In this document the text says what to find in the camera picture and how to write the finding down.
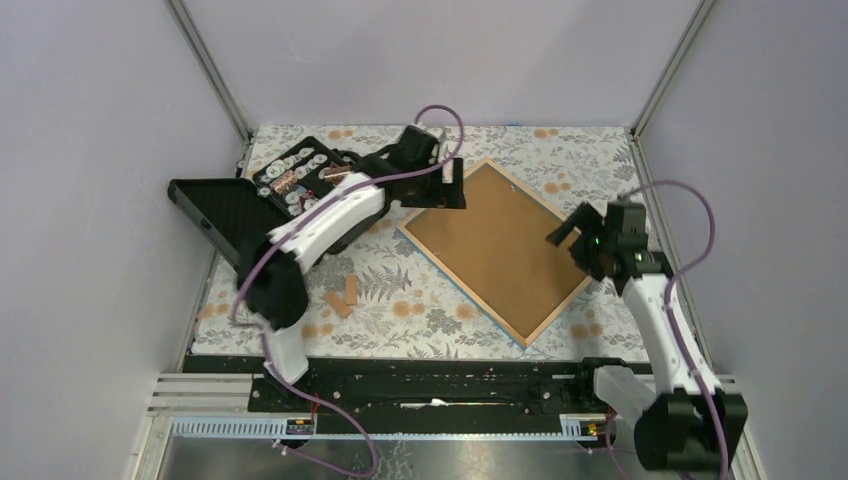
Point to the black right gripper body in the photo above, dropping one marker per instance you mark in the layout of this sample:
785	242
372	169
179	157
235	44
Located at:
588	250

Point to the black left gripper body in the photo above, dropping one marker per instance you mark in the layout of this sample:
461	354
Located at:
424	190

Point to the brown cardboard backing board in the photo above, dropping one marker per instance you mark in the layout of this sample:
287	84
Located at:
497	245

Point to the wooden picture frame blue edge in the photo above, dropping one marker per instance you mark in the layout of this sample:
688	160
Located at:
411	232

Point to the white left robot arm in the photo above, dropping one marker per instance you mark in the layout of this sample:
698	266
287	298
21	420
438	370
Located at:
271	278

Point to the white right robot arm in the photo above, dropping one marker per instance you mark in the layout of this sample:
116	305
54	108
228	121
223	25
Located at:
687	422

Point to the floral patterned table mat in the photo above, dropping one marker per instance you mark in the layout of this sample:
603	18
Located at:
408	309

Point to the small wooden block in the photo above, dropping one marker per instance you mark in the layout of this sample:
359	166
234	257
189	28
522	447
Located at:
351	290
335	302

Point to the copper poker chip stack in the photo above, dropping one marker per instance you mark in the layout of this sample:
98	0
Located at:
282	184

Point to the black poker chip case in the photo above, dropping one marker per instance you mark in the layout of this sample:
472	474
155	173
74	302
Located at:
232	212

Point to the aluminium corner post right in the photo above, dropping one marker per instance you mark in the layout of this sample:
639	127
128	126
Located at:
679	53

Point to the aluminium corner post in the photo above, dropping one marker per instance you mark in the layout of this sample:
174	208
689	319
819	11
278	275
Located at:
194	39
679	53

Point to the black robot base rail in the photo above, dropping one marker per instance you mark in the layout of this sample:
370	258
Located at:
421	396

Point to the aluminium corner post left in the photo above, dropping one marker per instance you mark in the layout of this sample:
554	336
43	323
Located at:
194	39

